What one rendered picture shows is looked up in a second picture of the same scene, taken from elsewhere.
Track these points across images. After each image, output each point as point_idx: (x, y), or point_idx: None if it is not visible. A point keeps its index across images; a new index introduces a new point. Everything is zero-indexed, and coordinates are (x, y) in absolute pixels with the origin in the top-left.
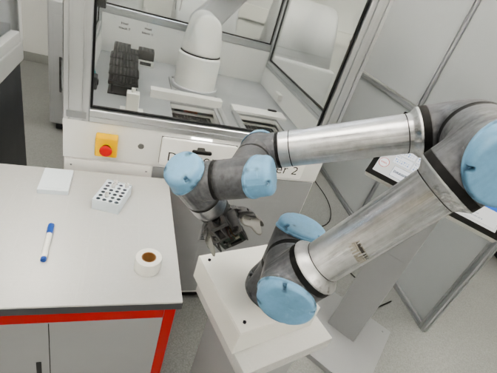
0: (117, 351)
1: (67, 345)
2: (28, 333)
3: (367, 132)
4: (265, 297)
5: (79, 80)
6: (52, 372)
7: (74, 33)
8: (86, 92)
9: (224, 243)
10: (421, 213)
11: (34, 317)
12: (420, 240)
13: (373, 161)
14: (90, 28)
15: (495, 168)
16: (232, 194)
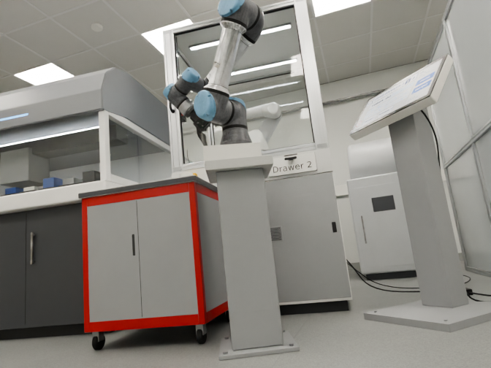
0: (169, 224)
1: (145, 218)
2: (128, 208)
3: None
4: (195, 106)
5: (177, 151)
6: (139, 245)
7: (173, 132)
8: (180, 156)
9: (197, 122)
10: (222, 35)
11: (131, 195)
12: (418, 154)
13: (353, 128)
14: (179, 128)
15: (223, 5)
16: (180, 82)
